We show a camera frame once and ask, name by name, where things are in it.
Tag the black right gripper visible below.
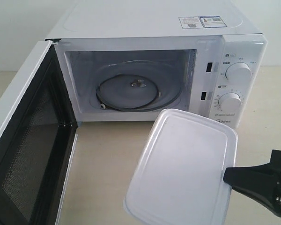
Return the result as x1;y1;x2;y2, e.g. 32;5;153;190
223;150;281;218

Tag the white plastic lidded container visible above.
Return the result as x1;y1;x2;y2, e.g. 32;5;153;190
123;109;238;225

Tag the white microwave door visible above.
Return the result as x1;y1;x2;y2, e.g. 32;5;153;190
0;40;77;225

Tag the white microwave oven body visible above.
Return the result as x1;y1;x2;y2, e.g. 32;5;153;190
46;0;267;128

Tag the lower white timer knob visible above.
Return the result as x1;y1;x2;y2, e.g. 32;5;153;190
218;92;242;113

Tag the upper white control knob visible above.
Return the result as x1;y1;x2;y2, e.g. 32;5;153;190
225;62;252;84

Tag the glass turntable plate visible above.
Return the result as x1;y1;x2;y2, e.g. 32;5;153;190
96;60;183;112

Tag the blue white label sticker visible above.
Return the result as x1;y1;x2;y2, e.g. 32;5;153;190
179;15;227;29

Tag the black turntable roller ring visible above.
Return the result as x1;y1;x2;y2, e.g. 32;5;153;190
96;75;163;111

